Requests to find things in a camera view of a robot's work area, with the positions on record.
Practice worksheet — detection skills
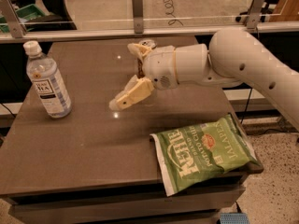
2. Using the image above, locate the clear plastic water bottle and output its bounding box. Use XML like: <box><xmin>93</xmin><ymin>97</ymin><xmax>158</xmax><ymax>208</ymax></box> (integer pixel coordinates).
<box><xmin>23</xmin><ymin>41</ymin><xmax>72</xmax><ymax>119</ymax></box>

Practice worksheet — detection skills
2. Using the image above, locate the orange soda can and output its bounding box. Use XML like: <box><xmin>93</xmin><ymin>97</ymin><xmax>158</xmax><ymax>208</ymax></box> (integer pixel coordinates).
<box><xmin>137</xmin><ymin>39</ymin><xmax>157</xmax><ymax>78</ymax></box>

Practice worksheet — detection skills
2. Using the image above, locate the middle metal bracket post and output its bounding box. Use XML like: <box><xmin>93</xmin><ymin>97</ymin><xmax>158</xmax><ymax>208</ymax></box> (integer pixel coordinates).
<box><xmin>132</xmin><ymin>0</ymin><xmax>144</xmax><ymax>34</ymax></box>

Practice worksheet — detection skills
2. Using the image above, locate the left metal bracket post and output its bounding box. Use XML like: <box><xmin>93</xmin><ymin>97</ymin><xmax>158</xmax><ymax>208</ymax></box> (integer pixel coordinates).
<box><xmin>0</xmin><ymin>0</ymin><xmax>26</xmax><ymax>38</ymax></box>

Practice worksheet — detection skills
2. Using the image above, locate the black hanging cable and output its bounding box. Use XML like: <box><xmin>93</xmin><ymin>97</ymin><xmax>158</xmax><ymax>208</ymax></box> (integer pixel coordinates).
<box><xmin>241</xmin><ymin>87</ymin><xmax>254</xmax><ymax>124</ymax></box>

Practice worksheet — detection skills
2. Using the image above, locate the green plastic bin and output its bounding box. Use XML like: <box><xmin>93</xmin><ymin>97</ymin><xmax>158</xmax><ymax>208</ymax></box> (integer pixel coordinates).
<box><xmin>0</xmin><ymin>4</ymin><xmax>45</xmax><ymax>33</ymax></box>

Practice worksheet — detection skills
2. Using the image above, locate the black coiled cable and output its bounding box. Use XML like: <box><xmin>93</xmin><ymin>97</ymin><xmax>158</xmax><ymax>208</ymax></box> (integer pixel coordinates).
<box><xmin>156</xmin><ymin>0</ymin><xmax>185</xmax><ymax>27</ymax></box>

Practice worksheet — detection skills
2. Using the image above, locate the metal bracket post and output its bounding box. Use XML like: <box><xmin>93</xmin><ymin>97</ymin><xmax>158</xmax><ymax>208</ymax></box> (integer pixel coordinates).
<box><xmin>245</xmin><ymin>0</ymin><xmax>265</xmax><ymax>30</ymax></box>
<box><xmin>0</xmin><ymin>0</ymin><xmax>26</xmax><ymax>38</ymax></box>
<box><xmin>132</xmin><ymin>0</ymin><xmax>144</xmax><ymax>34</ymax></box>

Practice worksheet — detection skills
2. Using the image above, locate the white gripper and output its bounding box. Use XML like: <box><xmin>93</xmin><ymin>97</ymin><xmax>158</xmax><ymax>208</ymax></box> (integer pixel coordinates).
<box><xmin>109</xmin><ymin>40</ymin><xmax>178</xmax><ymax>111</ymax></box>

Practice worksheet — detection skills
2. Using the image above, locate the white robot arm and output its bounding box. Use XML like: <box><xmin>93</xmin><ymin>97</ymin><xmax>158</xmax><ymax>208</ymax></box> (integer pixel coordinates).
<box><xmin>109</xmin><ymin>28</ymin><xmax>299</xmax><ymax>130</ymax></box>

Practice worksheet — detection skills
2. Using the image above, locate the blue textured pad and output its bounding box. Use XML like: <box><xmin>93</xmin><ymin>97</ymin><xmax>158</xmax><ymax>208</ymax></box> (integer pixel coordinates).
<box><xmin>220</xmin><ymin>213</ymin><xmax>249</xmax><ymax>224</ymax></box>

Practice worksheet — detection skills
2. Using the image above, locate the right metal bracket post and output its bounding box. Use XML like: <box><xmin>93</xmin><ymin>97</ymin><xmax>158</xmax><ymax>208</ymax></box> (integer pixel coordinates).
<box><xmin>245</xmin><ymin>0</ymin><xmax>265</xmax><ymax>30</ymax></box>

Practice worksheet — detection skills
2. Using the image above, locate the clear acrylic barrier panel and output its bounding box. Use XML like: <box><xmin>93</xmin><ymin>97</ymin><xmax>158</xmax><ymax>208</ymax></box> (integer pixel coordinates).
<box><xmin>0</xmin><ymin>0</ymin><xmax>299</xmax><ymax>33</ymax></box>

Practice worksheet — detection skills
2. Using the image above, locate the green Kettle chips bag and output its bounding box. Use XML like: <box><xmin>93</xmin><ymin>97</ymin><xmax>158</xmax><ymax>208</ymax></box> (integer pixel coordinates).
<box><xmin>151</xmin><ymin>114</ymin><xmax>260</xmax><ymax>196</ymax></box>

